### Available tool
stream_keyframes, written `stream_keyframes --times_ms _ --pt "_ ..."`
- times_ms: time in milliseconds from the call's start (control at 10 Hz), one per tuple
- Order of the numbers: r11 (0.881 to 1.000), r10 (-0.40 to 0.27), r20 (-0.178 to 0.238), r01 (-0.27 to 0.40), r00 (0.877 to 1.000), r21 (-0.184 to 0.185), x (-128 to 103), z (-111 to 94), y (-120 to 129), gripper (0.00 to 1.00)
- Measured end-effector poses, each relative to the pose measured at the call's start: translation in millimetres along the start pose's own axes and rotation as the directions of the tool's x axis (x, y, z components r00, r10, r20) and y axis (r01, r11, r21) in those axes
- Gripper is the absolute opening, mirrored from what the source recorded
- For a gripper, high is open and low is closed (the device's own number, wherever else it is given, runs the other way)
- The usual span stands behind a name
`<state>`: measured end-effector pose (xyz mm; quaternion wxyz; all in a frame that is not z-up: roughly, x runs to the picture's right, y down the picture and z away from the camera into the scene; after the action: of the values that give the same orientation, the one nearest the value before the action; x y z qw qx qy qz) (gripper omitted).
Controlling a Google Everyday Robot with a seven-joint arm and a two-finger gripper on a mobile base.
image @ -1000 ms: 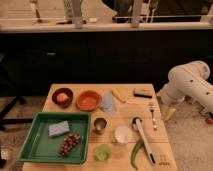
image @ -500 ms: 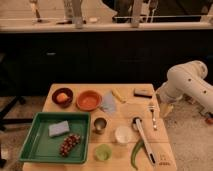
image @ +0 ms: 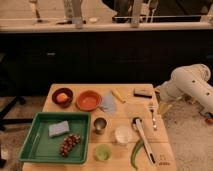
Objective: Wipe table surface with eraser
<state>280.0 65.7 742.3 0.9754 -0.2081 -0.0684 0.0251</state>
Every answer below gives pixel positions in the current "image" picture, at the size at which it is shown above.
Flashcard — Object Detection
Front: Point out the black whiteboard eraser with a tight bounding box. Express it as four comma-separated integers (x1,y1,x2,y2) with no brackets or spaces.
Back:
133,89,152,98

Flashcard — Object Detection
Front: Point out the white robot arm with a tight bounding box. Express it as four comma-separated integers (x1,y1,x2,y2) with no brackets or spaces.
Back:
157,64,213,115

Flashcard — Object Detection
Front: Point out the silver fork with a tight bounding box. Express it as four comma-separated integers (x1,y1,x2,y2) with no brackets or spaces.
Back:
148,102,157,131

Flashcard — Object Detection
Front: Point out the green chili pepper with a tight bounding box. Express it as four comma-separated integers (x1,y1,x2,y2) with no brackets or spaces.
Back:
130,140,144,169

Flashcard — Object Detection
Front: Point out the white cup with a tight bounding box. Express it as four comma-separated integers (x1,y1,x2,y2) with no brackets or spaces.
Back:
114,126,132,145

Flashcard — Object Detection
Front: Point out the grey cloth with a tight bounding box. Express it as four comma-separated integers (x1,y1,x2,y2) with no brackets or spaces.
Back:
100,91,116,115

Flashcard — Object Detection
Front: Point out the small metal cup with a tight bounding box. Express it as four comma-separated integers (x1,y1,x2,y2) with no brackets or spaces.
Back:
94,118,107,134

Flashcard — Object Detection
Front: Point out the orange bowl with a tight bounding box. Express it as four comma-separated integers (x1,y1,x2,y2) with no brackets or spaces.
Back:
76,90,102,111

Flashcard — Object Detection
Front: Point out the red grape bunch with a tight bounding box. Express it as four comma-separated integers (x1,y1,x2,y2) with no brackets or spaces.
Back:
60,134,81,157

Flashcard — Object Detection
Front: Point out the orange fruit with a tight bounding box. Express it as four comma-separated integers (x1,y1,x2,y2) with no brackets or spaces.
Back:
56,93,68,103

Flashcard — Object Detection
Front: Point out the dark brown bowl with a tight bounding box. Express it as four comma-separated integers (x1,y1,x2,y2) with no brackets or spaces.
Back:
52,88,73,108

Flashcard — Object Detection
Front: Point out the blue sponge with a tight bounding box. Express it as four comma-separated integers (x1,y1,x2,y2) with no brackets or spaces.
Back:
49,121,70,137

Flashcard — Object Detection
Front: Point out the green plastic tray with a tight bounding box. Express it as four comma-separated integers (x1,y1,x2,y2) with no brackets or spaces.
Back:
19,112,91,164

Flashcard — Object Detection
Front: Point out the dark counter cabinet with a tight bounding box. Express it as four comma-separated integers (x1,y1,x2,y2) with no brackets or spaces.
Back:
0,30,213,96

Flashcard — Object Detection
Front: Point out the black office chair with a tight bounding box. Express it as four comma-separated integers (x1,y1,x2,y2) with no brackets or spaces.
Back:
0,53,34,168

